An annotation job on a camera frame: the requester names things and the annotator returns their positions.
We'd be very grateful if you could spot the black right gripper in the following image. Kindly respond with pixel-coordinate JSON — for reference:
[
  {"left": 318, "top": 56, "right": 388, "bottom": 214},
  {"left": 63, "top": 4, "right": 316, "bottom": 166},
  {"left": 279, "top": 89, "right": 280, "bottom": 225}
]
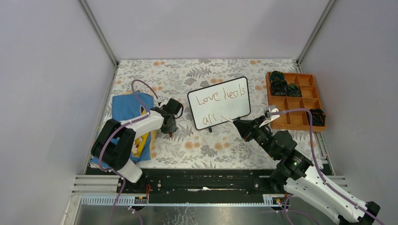
[{"left": 232, "top": 115, "right": 278, "bottom": 159}]

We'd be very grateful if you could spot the black framed whiteboard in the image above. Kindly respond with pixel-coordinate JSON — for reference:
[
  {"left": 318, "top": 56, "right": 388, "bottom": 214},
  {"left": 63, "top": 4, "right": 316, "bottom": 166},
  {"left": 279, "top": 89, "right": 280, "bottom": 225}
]
[{"left": 187, "top": 76, "right": 251, "bottom": 130}]

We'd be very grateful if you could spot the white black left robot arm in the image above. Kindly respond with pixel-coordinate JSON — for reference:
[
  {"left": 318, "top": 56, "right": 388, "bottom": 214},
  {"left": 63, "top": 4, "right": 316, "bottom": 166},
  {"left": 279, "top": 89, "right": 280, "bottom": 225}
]
[{"left": 91, "top": 98, "right": 184, "bottom": 193}]

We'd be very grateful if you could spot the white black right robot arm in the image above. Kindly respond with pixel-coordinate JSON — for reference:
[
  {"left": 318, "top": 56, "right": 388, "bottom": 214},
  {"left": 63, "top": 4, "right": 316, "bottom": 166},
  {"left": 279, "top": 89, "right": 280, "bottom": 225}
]
[{"left": 232, "top": 116, "right": 380, "bottom": 225}]

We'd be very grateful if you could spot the floral patterned table mat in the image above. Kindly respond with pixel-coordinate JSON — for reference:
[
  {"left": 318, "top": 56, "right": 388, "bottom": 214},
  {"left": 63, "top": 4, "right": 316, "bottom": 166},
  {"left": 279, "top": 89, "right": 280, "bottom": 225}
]
[{"left": 110, "top": 59, "right": 296, "bottom": 169}]

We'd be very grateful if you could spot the blue cartoon cloth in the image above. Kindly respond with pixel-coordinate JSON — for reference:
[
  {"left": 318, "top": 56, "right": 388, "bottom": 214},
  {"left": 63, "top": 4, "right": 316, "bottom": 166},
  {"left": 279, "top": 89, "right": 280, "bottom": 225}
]
[{"left": 90, "top": 91, "right": 157, "bottom": 170}]

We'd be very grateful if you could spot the orange compartment tray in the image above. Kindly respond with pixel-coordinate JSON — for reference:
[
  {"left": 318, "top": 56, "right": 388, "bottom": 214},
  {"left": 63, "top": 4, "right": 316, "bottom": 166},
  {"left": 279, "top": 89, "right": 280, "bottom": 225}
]
[{"left": 265, "top": 72, "right": 322, "bottom": 131}]

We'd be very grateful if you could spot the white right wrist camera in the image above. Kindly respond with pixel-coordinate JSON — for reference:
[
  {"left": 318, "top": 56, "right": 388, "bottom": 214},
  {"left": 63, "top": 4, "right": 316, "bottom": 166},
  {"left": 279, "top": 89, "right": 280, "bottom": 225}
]
[{"left": 262, "top": 105, "right": 280, "bottom": 125}]

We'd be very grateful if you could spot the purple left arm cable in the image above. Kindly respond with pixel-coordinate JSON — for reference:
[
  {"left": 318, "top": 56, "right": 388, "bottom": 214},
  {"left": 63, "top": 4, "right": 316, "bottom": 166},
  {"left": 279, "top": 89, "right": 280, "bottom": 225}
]
[{"left": 98, "top": 79, "right": 159, "bottom": 225}]

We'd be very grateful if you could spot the dark coiled cable middle left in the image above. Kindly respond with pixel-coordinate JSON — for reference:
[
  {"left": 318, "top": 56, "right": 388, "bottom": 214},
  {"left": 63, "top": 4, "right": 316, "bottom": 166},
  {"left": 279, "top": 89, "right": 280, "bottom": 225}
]
[{"left": 269, "top": 80, "right": 289, "bottom": 96}]

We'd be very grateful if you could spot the dark coiled cable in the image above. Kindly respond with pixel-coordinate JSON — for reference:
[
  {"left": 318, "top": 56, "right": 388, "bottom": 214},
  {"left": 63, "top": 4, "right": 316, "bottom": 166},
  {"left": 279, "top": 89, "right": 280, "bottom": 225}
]
[
  {"left": 269, "top": 70, "right": 286, "bottom": 83},
  {"left": 306, "top": 108, "right": 327, "bottom": 127},
  {"left": 269, "top": 80, "right": 289, "bottom": 96},
  {"left": 286, "top": 83, "right": 302, "bottom": 98}
]

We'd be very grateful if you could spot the dark coiled cable top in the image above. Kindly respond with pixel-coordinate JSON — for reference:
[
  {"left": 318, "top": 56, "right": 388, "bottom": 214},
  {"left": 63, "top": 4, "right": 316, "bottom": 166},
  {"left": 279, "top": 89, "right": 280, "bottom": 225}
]
[{"left": 269, "top": 70, "right": 286, "bottom": 83}]

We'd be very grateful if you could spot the dark coiled cable middle right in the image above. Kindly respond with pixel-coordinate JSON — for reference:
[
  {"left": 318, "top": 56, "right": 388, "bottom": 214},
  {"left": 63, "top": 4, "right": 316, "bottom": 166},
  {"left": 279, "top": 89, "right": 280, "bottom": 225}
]
[{"left": 286, "top": 83, "right": 302, "bottom": 98}]

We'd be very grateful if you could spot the dark coiled cable lower right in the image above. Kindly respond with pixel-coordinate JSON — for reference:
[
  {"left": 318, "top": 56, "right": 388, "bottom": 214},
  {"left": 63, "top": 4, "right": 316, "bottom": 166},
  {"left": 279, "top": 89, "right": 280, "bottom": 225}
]
[{"left": 306, "top": 108, "right": 327, "bottom": 127}]

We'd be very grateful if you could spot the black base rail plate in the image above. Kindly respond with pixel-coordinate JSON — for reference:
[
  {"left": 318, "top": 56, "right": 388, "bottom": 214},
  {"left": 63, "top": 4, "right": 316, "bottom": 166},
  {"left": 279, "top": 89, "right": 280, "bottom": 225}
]
[{"left": 116, "top": 169, "right": 286, "bottom": 204}]

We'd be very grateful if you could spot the left aluminium frame post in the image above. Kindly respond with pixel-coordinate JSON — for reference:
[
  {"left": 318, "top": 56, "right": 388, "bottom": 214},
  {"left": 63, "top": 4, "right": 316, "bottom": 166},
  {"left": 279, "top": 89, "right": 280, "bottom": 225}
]
[{"left": 77, "top": 0, "right": 118, "bottom": 67}]

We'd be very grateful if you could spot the aluminium frame post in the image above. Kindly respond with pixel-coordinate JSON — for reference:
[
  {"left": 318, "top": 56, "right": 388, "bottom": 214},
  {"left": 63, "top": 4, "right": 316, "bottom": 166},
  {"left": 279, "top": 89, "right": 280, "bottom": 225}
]
[
  {"left": 77, "top": 0, "right": 118, "bottom": 67},
  {"left": 296, "top": 0, "right": 337, "bottom": 67}
]

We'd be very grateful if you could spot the right aluminium frame post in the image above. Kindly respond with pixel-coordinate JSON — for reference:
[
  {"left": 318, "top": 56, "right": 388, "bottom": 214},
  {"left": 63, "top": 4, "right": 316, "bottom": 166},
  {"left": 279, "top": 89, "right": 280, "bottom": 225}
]
[{"left": 296, "top": 0, "right": 337, "bottom": 67}]

